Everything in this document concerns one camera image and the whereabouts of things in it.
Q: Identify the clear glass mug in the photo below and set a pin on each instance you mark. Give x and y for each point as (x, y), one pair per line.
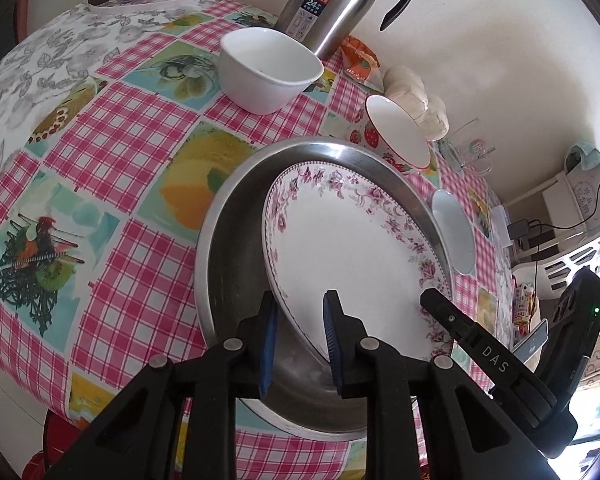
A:
(472, 152)

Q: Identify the bag of white steamed buns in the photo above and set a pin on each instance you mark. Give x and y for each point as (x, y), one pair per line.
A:
(420, 105)

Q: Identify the pale blue bowl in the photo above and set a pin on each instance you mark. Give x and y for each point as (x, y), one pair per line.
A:
(455, 230)

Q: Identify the teal cloth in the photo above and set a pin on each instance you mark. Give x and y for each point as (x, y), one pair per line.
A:
(587, 157)

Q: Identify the strawberry print bowl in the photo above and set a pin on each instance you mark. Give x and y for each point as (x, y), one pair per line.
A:
(395, 130)

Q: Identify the red and yellow snack packet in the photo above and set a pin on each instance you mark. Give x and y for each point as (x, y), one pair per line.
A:
(525, 305)

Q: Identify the red stool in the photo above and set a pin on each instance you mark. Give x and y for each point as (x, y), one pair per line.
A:
(55, 440)

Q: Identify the black charger adapter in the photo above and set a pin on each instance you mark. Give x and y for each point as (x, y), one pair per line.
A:
(525, 230)

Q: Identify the round floral rimmed plate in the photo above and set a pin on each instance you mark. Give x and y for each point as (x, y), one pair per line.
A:
(340, 250)

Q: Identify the stainless steel thermos jug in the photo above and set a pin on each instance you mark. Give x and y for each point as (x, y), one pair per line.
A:
(325, 5)

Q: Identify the white plastic rack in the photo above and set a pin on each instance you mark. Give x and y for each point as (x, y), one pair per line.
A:
(560, 265)

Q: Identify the white serving tray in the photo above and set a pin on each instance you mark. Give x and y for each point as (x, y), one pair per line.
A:
(145, 5)

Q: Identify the white floral printed box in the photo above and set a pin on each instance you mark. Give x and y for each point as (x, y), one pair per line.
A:
(582, 195)

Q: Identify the stainless steel basin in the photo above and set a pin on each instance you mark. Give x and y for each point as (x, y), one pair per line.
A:
(230, 260)

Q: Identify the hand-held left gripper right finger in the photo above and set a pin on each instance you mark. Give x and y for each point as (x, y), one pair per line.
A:
(332, 345)

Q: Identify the small white bowl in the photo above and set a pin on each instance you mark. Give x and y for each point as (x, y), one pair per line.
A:
(265, 75)

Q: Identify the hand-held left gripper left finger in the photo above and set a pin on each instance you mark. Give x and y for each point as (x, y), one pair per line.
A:
(267, 350)

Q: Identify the orange snack packet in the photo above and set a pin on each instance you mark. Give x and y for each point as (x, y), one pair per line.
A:
(360, 60)

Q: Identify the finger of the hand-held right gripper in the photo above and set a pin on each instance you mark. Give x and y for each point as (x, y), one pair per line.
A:
(480, 345)

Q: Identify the smartphone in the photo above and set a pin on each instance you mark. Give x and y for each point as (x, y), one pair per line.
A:
(530, 345)

